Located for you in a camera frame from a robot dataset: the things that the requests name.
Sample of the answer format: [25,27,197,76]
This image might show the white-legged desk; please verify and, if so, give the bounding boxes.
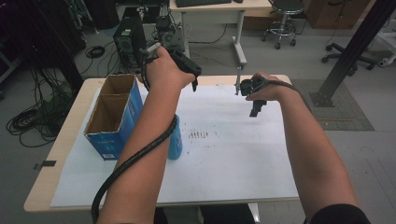
[169,0,274,67]

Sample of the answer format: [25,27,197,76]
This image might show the grey electronic device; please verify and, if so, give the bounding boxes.
[154,15,185,54]

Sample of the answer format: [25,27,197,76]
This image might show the bundle of black floor cables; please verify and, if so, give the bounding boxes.
[6,65,77,149]

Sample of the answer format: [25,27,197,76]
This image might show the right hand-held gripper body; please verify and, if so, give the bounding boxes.
[234,65,269,103]

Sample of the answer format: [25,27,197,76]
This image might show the grey floor mat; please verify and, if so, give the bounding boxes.
[290,78,375,132]

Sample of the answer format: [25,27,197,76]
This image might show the person's black sleeve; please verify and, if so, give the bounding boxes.
[303,203,372,224]

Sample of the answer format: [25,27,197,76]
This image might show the wooden cabinet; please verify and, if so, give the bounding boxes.
[303,0,374,31]

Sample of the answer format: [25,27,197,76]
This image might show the coiled black cable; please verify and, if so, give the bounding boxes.
[84,45,106,60]

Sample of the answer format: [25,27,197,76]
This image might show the person's left hand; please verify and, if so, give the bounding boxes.
[145,46,196,92]

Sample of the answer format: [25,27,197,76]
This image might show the blue cardboard box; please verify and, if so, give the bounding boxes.
[83,73,145,161]

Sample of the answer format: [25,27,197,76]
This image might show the person's right hand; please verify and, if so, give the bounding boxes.
[245,72,285,103]

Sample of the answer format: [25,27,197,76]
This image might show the blue bottle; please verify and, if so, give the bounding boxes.
[167,114,184,161]

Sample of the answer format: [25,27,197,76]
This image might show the black office chair base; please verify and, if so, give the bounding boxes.
[321,42,378,71]

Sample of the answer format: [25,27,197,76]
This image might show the black keyboard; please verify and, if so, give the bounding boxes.
[175,0,233,8]

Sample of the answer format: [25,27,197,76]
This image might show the person's dark trousers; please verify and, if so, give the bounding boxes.
[153,203,255,224]

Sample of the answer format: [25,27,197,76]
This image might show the dark curtain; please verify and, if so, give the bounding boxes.
[0,0,86,94]

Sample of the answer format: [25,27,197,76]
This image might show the black metal stand post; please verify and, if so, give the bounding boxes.
[309,0,396,108]

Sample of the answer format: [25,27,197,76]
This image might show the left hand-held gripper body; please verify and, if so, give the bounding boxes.
[140,42,203,79]

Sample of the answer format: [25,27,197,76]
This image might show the black spiral-wrapped cable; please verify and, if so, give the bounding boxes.
[91,48,179,224]
[262,78,312,107]

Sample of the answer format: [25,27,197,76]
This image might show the black computer tower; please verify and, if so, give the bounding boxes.
[112,16,148,68]

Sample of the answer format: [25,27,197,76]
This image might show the white paper sheet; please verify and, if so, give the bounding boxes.
[49,83,300,208]

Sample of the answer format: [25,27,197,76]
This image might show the black tape strip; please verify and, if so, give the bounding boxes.
[33,160,58,172]

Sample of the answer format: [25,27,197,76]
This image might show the black round stool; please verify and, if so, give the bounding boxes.
[261,0,305,50]

